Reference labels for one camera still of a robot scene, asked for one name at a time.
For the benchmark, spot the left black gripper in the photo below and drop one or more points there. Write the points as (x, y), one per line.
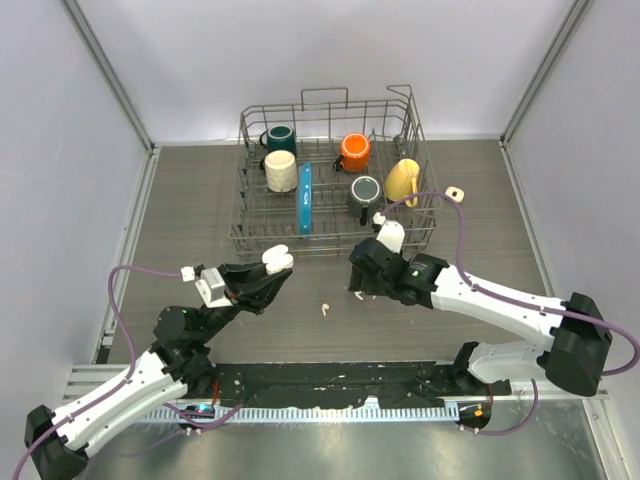
(250, 287)

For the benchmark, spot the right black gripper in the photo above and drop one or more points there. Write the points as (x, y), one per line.
(359, 282)

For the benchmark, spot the white earbud charging case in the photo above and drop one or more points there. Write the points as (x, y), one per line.
(277, 259)

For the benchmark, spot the beige earbud case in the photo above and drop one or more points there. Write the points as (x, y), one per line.
(455, 193)

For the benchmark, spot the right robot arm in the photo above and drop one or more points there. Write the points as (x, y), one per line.
(560, 340)

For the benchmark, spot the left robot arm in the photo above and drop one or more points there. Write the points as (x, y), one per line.
(60, 442)

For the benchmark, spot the grey mug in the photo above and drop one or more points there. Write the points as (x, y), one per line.
(364, 198)

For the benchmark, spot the yellow mug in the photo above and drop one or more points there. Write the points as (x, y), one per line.
(402, 180)

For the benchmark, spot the blue plate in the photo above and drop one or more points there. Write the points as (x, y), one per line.
(304, 206)

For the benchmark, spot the cream textured mug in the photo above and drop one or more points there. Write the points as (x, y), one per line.
(281, 171)

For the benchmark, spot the orange mug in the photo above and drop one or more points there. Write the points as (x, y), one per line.
(355, 149)

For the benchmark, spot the dark green mug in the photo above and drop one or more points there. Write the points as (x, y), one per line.
(279, 137)

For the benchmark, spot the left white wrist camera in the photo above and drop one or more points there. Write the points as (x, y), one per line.
(209, 284)

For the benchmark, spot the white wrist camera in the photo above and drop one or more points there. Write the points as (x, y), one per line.
(209, 284)
(390, 233)

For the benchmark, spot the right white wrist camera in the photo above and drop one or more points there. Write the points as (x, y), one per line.
(390, 233)

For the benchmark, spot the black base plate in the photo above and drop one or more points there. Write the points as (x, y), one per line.
(327, 386)

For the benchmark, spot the grey wire dish rack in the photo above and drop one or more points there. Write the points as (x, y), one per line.
(320, 119)

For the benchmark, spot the white slotted cable duct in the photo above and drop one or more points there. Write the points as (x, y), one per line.
(369, 412)

